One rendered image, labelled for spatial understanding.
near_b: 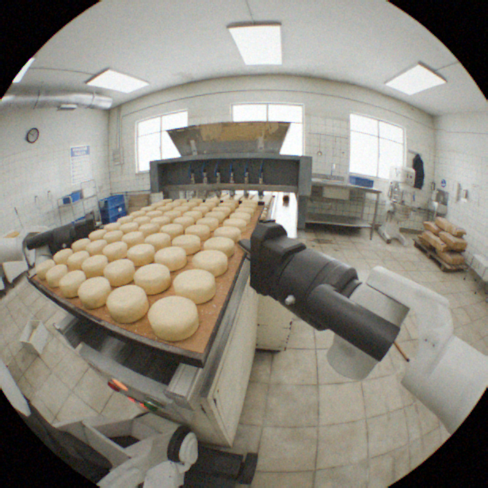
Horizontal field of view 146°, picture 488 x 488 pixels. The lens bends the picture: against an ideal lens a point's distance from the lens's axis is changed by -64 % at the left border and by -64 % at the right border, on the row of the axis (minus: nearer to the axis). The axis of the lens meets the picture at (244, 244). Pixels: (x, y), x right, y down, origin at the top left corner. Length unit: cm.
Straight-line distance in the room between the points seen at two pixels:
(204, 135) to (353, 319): 86
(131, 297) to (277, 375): 117
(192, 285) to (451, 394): 28
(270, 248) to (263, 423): 104
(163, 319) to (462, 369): 26
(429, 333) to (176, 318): 22
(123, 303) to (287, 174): 79
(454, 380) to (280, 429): 107
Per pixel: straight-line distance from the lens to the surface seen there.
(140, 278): 26
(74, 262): 39
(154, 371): 38
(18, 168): 445
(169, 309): 20
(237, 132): 88
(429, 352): 19
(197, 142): 94
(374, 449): 134
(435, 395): 19
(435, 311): 19
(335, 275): 22
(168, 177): 104
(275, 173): 89
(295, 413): 123
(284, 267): 26
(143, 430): 58
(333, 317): 18
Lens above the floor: 115
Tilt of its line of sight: 23 degrees down
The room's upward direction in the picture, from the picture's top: straight up
